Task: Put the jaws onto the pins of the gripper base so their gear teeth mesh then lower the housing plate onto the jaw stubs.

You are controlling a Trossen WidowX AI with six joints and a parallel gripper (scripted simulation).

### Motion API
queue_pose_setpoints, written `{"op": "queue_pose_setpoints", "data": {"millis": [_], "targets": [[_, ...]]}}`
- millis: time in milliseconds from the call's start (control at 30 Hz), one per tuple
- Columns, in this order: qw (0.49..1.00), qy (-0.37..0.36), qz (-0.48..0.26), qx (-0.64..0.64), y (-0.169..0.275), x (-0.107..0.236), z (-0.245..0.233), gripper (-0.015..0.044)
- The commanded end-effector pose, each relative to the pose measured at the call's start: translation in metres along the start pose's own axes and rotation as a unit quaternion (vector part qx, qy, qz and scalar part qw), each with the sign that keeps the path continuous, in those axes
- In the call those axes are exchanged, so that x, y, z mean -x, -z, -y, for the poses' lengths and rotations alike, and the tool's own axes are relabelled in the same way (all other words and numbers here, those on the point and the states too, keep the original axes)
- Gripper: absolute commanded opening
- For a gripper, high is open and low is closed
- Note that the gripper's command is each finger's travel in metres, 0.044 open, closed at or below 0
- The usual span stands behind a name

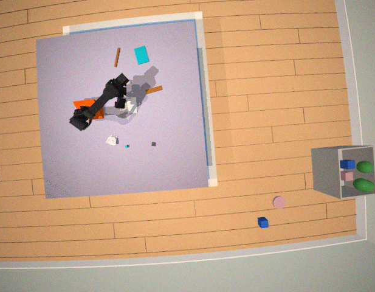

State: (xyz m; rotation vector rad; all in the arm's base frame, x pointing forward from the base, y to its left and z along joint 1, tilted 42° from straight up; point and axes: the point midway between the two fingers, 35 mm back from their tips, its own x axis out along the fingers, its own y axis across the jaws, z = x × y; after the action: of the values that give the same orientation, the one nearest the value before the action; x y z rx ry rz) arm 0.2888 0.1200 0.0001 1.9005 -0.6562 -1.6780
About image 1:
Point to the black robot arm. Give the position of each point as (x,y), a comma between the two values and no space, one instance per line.
(112,89)

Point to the teal flat square plate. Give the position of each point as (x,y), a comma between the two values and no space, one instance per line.
(141,55)

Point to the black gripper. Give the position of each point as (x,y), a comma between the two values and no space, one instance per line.
(120,103)

